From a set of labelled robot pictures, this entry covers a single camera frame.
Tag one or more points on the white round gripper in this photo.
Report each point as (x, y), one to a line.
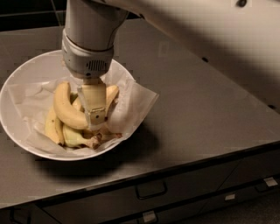
(85, 61)

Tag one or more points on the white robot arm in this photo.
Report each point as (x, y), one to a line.
(239, 38)

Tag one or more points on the right yellow banana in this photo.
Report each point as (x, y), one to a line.
(111, 94)

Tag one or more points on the middle yellow banana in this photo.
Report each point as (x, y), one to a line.
(77, 104)

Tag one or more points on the lower right banana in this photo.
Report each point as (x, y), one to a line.
(101, 135)

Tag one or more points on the bottom greenish banana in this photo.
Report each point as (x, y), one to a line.
(74, 138)

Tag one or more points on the large white bowl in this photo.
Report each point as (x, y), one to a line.
(29, 70)

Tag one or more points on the white paper liner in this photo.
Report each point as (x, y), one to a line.
(131, 105)

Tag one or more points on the dark upper drawer front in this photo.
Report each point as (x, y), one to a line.
(167, 195)

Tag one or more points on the dark drawer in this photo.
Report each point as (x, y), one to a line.
(167, 195)
(210, 201)

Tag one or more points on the white drawer label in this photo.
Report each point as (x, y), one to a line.
(270, 182)
(230, 197)
(149, 217)

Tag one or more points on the dark lower drawer front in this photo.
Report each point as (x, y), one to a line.
(210, 201)

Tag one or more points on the white drawer label middle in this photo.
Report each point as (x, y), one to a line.
(230, 197)

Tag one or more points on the white drawer label right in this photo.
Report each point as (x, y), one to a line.
(270, 182)

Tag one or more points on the black drawer handle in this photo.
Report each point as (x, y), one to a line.
(151, 189)

